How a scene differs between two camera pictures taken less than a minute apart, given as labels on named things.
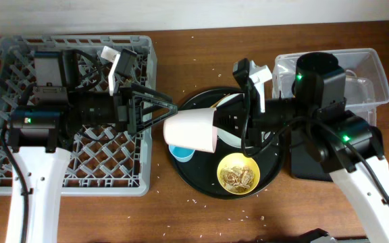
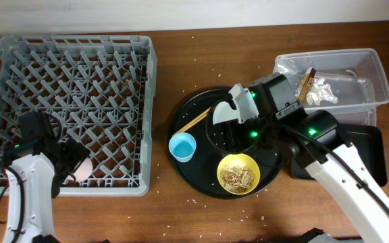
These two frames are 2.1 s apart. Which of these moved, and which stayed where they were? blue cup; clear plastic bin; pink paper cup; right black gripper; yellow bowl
Moved: right black gripper; pink paper cup
Stayed: blue cup; yellow bowl; clear plastic bin
